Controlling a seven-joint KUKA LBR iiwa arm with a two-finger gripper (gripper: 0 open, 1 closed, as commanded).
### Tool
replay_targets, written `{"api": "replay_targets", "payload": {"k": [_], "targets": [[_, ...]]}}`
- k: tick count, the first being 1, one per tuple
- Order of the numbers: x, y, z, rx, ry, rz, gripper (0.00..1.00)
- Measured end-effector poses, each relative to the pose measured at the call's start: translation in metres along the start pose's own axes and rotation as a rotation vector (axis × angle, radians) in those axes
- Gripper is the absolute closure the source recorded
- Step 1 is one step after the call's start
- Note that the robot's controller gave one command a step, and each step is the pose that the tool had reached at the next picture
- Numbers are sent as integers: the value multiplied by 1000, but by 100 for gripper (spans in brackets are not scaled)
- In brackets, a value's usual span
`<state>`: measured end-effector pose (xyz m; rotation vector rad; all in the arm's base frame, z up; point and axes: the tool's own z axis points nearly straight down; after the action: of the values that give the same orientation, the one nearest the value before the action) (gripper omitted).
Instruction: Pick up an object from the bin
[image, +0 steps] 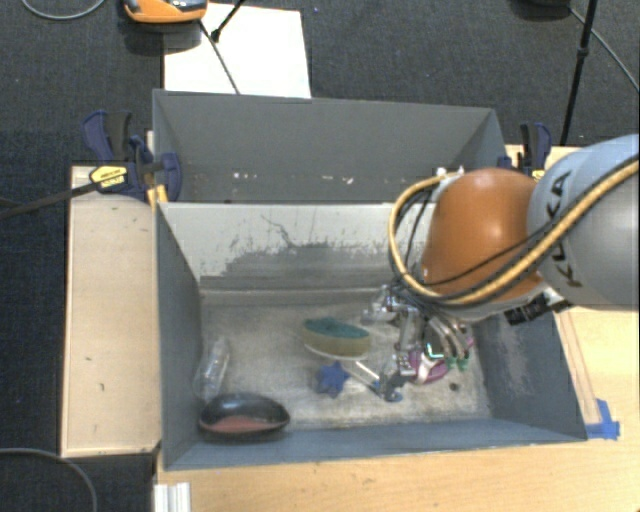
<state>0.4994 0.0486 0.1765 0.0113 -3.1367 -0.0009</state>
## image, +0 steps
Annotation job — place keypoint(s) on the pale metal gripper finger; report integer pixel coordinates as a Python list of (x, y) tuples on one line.
[(388, 376), (407, 365)]

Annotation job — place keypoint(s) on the clear stick with blue end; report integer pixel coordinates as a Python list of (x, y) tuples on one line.
[(367, 372)]

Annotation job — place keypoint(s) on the purple and white toy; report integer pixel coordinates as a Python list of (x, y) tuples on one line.
[(431, 371)]

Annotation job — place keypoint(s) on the blue star-shaped toy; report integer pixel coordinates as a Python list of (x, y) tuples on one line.
[(331, 378)]

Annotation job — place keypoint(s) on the green and yellow sponge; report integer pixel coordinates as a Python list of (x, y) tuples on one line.
[(336, 336)]

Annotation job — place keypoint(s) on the black and red oval object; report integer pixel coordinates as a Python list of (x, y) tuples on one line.
[(242, 416)]

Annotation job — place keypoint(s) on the clear plastic bottle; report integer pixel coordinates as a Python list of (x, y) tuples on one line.
[(212, 370)]

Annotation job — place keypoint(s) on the grey metal bin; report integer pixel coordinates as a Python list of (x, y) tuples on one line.
[(300, 150)]

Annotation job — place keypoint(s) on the pale wood board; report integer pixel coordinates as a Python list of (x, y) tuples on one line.
[(110, 325)]

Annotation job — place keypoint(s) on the black cylinder on white bracket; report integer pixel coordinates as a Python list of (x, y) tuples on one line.
[(525, 314)]

